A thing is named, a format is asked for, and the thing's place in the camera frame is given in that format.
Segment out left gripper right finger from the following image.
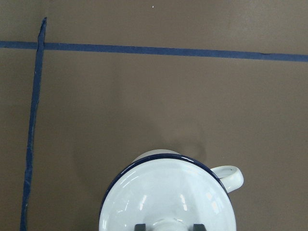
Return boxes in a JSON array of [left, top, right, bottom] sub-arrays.
[[193, 224, 205, 231]]

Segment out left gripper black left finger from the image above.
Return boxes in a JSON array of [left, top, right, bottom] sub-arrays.
[[134, 224, 146, 231]]

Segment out white enamel cup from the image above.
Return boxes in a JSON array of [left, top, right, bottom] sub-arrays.
[[98, 149, 244, 231]]

